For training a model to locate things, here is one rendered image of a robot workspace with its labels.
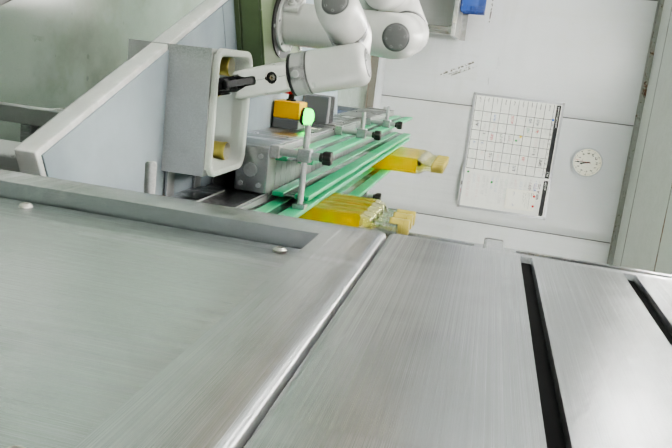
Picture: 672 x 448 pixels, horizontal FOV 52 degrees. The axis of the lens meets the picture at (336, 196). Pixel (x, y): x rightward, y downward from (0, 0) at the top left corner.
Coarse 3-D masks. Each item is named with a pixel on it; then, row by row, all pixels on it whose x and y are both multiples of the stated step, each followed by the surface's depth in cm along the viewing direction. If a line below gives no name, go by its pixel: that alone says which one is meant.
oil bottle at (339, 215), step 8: (312, 208) 146; (320, 208) 146; (328, 208) 147; (336, 208) 148; (344, 208) 149; (304, 216) 147; (312, 216) 147; (320, 216) 146; (328, 216) 146; (336, 216) 145; (344, 216) 145; (352, 216) 145; (360, 216) 144; (368, 216) 145; (344, 224) 145; (352, 224) 145; (360, 224) 145; (368, 224) 145
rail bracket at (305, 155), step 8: (304, 136) 135; (272, 144) 137; (304, 144) 135; (272, 152) 136; (280, 152) 136; (288, 152) 136; (296, 152) 136; (304, 152) 135; (312, 152) 135; (328, 152) 134; (304, 160) 135; (320, 160) 135; (328, 160) 134; (304, 168) 136; (304, 176) 136; (304, 184) 137; (296, 208) 137; (304, 208) 137
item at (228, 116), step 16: (240, 64) 132; (224, 96) 133; (224, 112) 134; (240, 112) 133; (208, 128) 118; (224, 128) 134; (240, 128) 134; (208, 144) 118; (240, 144) 134; (208, 160) 119; (224, 160) 133; (240, 160) 134
